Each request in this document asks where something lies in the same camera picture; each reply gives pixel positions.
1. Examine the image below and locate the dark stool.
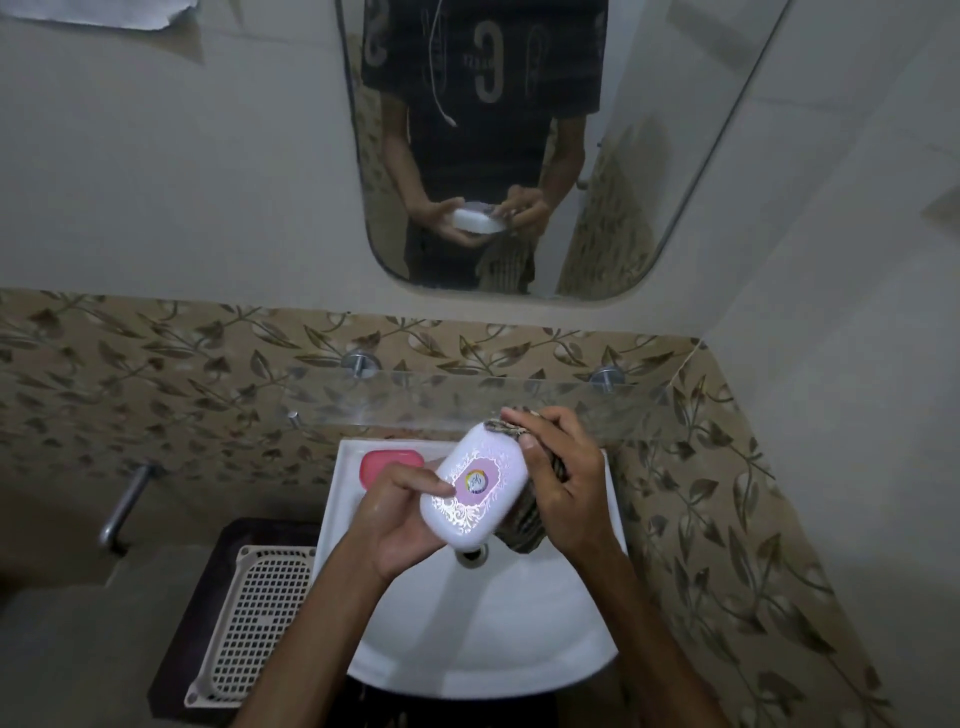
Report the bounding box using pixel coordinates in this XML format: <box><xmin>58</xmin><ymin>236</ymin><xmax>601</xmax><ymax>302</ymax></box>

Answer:
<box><xmin>147</xmin><ymin>517</ymin><xmax>328</xmax><ymax>725</ymax></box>

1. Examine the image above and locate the person's right hand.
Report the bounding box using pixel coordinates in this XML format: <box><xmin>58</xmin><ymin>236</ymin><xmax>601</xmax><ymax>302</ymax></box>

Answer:
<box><xmin>498</xmin><ymin>404</ymin><xmax>629</xmax><ymax>573</ymax></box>

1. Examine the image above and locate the person's left forearm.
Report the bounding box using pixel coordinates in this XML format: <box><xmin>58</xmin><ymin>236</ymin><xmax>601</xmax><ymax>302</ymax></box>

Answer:
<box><xmin>228</xmin><ymin>543</ymin><xmax>395</xmax><ymax>728</ymax></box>

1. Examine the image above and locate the checkered cleaning cloth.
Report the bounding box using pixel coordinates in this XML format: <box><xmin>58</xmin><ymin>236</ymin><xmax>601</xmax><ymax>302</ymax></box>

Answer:
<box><xmin>483</xmin><ymin>408</ymin><xmax>568</xmax><ymax>556</ymax></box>

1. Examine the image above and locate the torn white paper sheet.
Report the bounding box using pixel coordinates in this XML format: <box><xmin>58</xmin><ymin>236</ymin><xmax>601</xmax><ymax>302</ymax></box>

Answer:
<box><xmin>0</xmin><ymin>0</ymin><xmax>202</xmax><ymax>31</ymax></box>

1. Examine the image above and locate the white wash basin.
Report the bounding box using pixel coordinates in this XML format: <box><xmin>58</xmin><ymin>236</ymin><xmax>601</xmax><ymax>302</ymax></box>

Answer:
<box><xmin>311</xmin><ymin>438</ymin><xmax>629</xmax><ymax>700</ymax></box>

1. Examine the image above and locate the rounded wall mirror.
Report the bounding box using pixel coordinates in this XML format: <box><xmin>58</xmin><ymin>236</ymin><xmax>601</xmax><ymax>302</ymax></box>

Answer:
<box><xmin>335</xmin><ymin>0</ymin><xmax>796</xmax><ymax>303</ymax></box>

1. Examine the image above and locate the pink soap dish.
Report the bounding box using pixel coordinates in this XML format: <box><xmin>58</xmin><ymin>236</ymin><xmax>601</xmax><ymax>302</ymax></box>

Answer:
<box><xmin>358</xmin><ymin>447</ymin><xmax>427</xmax><ymax>493</ymax></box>

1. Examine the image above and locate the clear glass shelf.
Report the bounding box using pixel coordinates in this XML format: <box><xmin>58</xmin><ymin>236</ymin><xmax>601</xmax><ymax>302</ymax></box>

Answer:
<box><xmin>284</xmin><ymin>367</ymin><xmax>676</xmax><ymax>445</ymax></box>

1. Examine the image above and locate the white plastic perforated basket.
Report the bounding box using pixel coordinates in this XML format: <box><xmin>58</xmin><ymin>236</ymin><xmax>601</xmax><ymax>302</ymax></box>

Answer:
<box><xmin>183</xmin><ymin>545</ymin><xmax>318</xmax><ymax>710</ymax></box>

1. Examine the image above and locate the person's right forearm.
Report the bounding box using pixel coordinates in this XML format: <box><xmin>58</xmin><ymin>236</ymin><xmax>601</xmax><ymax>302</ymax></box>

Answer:
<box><xmin>569</xmin><ymin>551</ymin><xmax>733</xmax><ymax>728</ymax></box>

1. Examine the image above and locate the white soap dish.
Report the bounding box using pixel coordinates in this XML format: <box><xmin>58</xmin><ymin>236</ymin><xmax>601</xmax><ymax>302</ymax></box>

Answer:
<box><xmin>418</xmin><ymin>419</ymin><xmax>528</xmax><ymax>554</ymax></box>

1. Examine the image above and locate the person's left hand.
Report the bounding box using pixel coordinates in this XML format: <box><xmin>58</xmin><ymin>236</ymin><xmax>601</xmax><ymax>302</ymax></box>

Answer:
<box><xmin>350</xmin><ymin>461</ymin><xmax>459</xmax><ymax>588</ymax></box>

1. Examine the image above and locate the chrome wall tap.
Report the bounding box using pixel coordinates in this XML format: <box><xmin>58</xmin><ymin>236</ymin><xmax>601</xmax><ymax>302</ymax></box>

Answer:
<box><xmin>98</xmin><ymin>461</ymin><xmax>163</xmax><ymax>556</ymax></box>

